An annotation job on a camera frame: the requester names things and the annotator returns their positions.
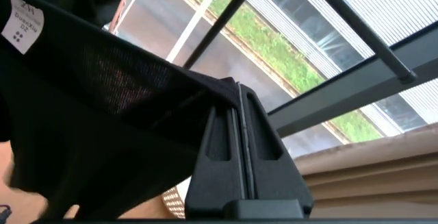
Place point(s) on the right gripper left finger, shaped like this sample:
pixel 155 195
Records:
pixel 219 176

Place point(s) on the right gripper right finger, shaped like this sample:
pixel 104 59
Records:
pixel 273 176

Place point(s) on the white laundry basket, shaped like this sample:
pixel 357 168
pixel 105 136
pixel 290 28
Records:
pixel 174 200

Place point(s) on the black clothes rack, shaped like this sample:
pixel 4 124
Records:
pixel 359 22

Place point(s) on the beige curtain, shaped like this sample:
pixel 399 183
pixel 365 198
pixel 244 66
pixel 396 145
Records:
pixel 369 169

